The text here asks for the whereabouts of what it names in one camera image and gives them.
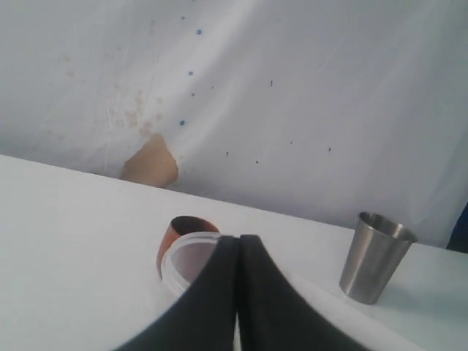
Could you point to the stainless steel cup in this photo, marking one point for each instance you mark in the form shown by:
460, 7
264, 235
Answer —
378, 246

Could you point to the brown wooden cup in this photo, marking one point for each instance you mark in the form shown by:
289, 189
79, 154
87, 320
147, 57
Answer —
179, 226

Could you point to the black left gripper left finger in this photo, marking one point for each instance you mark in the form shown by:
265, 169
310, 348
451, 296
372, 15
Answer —
203, 318

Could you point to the translucent plastic POT container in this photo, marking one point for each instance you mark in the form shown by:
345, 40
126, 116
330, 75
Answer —
185, 259

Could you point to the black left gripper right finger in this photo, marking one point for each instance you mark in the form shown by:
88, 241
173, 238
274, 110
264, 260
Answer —
272, 315

